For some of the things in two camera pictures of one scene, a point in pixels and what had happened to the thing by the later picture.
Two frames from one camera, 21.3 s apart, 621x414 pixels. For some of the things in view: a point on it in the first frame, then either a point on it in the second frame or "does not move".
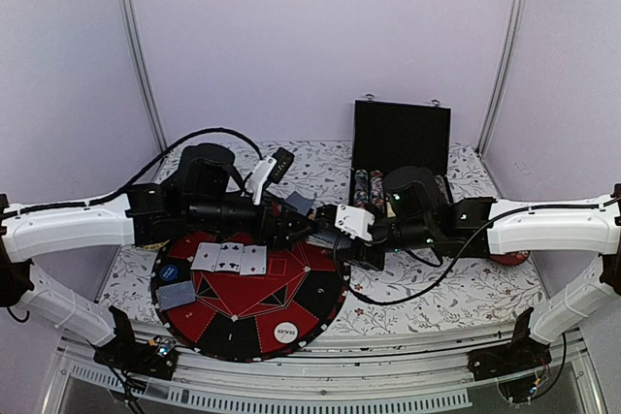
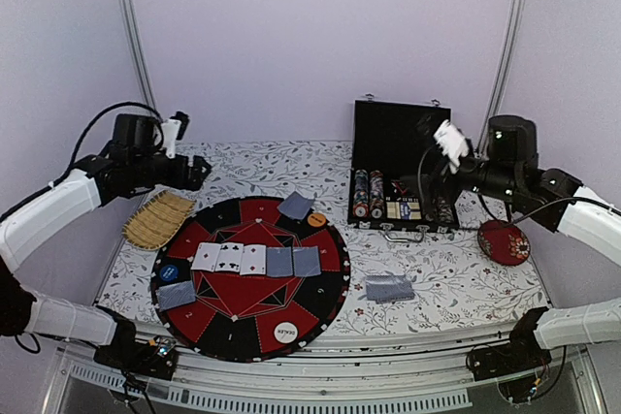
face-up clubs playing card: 229,257 does not move
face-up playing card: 253,260 does not move
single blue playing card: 300,202 does not move
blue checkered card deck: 329,239 → 388,287
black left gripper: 277,238 → 195,179
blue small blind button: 169,272 does not move
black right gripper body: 415,236 → 486,177
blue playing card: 176,295 does not move
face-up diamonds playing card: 207,257 does not move
